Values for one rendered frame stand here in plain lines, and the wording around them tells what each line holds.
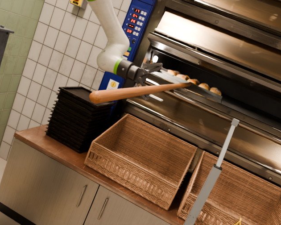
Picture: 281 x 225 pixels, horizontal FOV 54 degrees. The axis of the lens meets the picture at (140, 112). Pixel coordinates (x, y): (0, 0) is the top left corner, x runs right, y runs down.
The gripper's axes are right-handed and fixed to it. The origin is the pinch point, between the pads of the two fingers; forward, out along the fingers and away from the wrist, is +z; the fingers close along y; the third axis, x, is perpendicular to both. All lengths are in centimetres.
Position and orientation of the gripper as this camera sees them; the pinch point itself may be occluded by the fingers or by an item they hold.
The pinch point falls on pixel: (165, 87)
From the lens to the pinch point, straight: 140.0
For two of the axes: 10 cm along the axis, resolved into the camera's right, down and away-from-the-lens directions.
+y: -3.8, 9.0, 2.2
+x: -2.9, 1.1, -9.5
